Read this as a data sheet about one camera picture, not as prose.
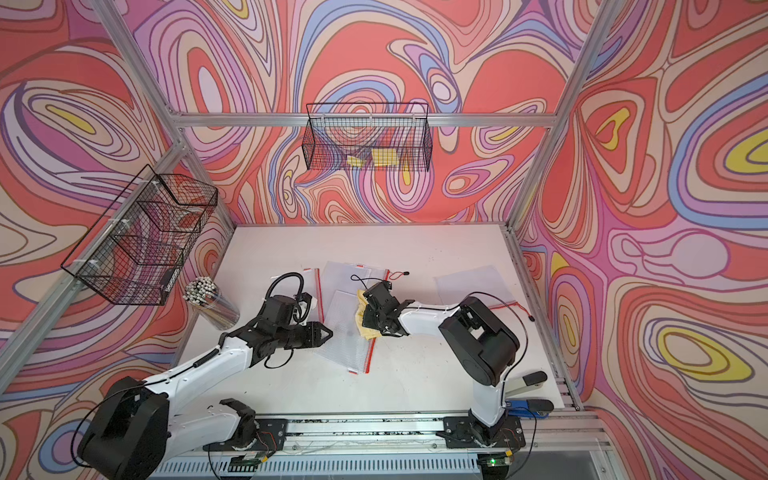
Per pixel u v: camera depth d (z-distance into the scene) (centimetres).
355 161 82
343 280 104
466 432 73
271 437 72
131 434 40
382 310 73
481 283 104
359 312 91
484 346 50
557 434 75
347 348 86
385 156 90
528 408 74
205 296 80
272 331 66
